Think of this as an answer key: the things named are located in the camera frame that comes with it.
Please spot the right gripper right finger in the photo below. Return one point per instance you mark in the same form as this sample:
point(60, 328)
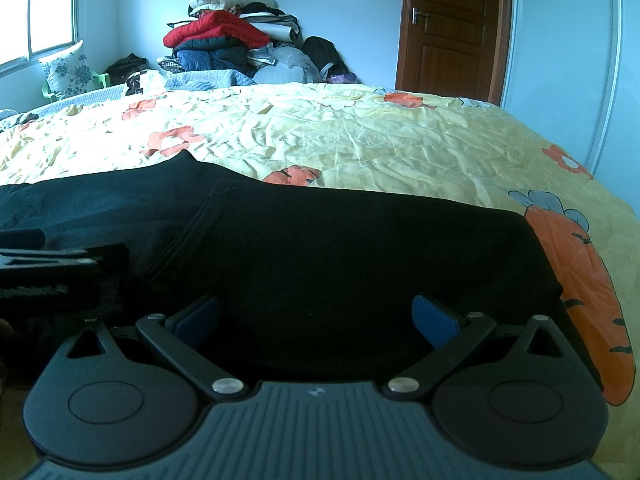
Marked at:
point(454, 338)

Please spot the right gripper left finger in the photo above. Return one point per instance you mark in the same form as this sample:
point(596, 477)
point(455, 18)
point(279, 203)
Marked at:
point(161, 332)

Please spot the black pants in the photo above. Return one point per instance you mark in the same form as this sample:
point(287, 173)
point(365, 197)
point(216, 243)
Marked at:
point(283, 283)

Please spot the grey patterned bedding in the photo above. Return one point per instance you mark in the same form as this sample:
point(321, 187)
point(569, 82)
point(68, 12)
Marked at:
point(12, 118)

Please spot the yellow carrot print bedspread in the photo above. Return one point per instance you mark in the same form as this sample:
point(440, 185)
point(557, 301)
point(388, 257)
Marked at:
point(332, 136)

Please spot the floral pillow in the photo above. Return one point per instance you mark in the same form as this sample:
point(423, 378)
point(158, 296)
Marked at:
point(72, 60)

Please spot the green plastic chair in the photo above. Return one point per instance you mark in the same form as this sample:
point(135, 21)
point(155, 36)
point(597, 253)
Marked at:
point(60, 88)

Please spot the black bag by window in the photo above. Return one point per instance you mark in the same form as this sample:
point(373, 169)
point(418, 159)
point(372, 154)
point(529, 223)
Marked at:
point(120, 70)

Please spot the light blue blanket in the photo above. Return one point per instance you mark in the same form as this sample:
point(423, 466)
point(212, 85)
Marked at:
point(153, 83)

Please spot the navy blue folded clothes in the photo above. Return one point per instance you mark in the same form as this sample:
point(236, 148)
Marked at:
point(218, 53)

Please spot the grey white bundle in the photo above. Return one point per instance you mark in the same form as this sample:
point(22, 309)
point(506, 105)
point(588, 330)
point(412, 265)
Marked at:
point(282, 65)

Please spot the white sliding wardrobe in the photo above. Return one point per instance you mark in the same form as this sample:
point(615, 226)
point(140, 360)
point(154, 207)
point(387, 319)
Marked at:
point(573, 77)

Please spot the brown wooden door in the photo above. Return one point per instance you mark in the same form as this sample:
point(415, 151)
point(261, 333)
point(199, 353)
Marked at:
point(454, 47)

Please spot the black backpack by door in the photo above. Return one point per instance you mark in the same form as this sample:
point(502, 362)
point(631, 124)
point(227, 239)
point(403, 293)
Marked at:
point(325, 57)

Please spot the red puffer jacket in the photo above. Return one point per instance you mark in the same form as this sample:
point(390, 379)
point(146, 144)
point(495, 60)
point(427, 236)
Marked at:
point(217, 24)

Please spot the white and black folded clothes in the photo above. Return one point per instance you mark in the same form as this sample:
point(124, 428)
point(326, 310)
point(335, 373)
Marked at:
point(265, 15)

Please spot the window with grey frame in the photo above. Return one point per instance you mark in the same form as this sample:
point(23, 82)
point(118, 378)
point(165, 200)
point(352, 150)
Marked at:
point(33, 28)

